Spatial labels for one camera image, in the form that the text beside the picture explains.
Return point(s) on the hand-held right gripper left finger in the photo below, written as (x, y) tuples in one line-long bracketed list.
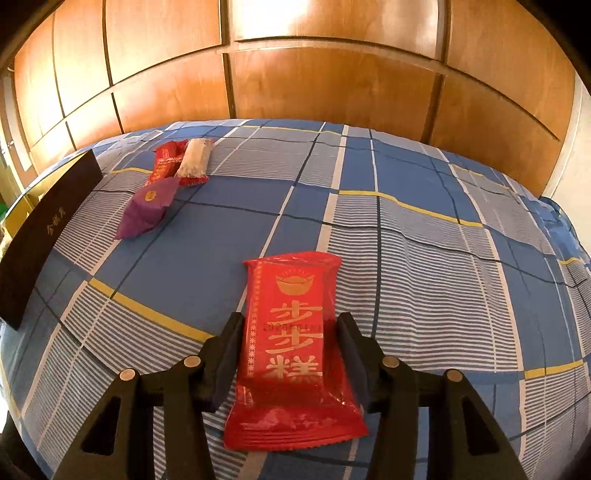
[(226, 360)]

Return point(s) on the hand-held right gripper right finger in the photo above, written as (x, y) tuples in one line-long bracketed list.
[(358, 364)]

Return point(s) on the large bright red snack packet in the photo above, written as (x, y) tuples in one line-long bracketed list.
[(291, 332)]

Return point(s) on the purple snack packet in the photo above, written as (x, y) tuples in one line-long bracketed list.
[(145, 207)]

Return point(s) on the dark red crinkled snack packet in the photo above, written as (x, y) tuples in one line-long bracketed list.
[(196, 181)]

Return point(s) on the red bar packet gold writing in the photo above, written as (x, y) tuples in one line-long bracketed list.
[(164, 166)]

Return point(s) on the clear grain bar packet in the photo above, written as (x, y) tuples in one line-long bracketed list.
[(195, 157)]

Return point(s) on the black and gold tin box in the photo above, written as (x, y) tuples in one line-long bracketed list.
[(51, 230)]

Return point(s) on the wooden panelled wardrobe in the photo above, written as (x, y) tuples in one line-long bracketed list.
[(323, 69)]

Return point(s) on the wooden door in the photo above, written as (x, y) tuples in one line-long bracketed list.
[(11, 138)]

